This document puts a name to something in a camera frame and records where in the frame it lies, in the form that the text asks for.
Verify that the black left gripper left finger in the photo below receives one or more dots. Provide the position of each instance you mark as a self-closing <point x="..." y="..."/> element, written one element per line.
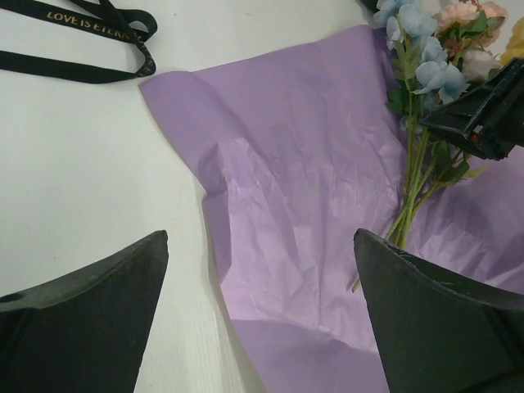
<point x="85" y="331"/>

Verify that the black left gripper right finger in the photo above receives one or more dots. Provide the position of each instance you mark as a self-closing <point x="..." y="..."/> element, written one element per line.
<point x="437" y="330"/>

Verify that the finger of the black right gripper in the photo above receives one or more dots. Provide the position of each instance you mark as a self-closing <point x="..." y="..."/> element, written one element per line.
<point x="486" y="122"/>

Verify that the pale pink flower stem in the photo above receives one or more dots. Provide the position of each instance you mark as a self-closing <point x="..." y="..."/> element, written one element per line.
<point x="478" y="65"/>

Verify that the yellow artificial flower stem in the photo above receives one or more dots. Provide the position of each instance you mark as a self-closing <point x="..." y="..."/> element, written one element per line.
<point x="515" y="46"/>

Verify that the blue artificial flower stem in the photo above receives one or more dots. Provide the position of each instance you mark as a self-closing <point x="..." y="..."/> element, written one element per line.
<point x="427" y="78"/>

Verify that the pink rose flower stem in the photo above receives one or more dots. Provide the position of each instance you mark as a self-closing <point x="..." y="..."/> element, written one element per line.
<point x="474" y="23"/>

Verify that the pink paper flower bouquet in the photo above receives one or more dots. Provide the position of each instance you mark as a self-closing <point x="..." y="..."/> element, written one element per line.
<point x="296" y="150"/>

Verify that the black ribbon gold lettering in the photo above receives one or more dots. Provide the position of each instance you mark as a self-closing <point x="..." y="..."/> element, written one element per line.
<point x="101" y="18"/>

